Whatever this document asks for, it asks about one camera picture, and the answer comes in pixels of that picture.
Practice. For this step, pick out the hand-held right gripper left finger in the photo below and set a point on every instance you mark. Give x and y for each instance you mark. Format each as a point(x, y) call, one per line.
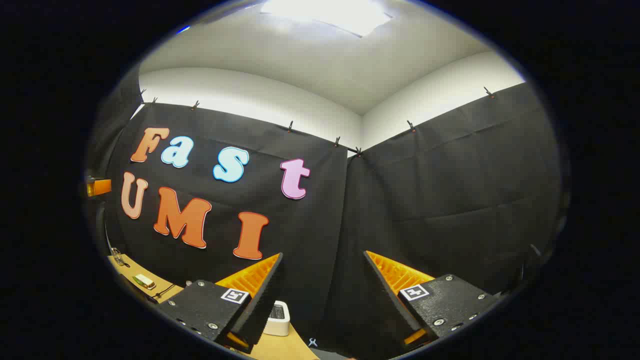
point(260, 305)

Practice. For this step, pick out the ceiling light panel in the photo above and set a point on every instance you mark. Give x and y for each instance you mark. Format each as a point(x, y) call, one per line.
point(325, 14)

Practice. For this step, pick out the black backdrop cloth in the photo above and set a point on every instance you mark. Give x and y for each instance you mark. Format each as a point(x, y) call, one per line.
point(400, 200)

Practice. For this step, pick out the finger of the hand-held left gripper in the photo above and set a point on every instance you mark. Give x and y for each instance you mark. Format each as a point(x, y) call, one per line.
point(100, 187)

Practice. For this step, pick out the sandwich with lettuce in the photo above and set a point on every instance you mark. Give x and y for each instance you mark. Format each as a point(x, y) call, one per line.
point(144, 281)

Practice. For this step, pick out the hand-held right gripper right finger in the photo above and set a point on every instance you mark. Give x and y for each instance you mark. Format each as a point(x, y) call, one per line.
point(395, 310)

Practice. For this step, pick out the white toaster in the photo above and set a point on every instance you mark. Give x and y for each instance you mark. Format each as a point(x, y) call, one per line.
point(278, 320)

